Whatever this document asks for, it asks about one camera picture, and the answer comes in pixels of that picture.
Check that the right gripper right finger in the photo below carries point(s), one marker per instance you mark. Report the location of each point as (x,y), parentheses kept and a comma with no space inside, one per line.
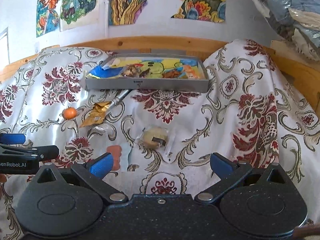
(231,175)

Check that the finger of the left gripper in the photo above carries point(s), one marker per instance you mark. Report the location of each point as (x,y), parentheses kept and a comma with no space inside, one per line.
(42,152)
(12,138)

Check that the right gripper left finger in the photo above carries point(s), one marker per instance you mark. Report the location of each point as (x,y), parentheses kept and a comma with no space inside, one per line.
(91,175)

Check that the orange white cracker packet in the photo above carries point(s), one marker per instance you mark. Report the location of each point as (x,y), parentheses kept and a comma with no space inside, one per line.
(191,72)

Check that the quail egg snack bag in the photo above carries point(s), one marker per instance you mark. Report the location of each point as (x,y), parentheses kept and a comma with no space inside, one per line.
(131,70)

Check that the dark dried meat snack packet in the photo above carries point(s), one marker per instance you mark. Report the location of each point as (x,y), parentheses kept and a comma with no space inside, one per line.
(145,71)

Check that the blue braised tofu snack packet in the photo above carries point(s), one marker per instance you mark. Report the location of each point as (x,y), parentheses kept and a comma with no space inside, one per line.
(173,74)

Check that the person's left hand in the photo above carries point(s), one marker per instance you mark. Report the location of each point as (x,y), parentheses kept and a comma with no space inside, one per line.
(3,178)

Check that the person's right hand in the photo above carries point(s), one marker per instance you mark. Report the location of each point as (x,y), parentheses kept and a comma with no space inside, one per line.
(306,231)

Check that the pink sausage snack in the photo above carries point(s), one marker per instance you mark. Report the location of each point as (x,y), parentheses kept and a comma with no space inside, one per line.
(115,151)

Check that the small orange tangerine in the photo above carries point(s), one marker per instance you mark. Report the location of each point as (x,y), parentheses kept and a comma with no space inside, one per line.
(69,113)

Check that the gold foil snack packet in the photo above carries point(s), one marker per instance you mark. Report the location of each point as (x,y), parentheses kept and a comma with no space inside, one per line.
(97,114)

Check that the clear wrapped round pastry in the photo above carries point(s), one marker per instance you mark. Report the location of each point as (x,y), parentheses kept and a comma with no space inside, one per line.
(159,139)

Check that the silver pen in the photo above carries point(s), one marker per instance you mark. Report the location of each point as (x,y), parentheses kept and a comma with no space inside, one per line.
(120,95)

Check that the grey tray with cartoon lining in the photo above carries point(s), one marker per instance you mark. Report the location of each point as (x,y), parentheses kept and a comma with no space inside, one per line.
(107,74)

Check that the blond boy cartoon drawing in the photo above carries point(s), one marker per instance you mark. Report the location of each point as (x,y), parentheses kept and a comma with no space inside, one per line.
(78,13)

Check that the plastic bag of clothes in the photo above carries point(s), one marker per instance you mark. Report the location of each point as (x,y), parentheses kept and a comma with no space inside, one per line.
(297,21)

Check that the wooden bed frame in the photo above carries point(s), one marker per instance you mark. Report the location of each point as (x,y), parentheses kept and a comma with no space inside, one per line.
(303,72)

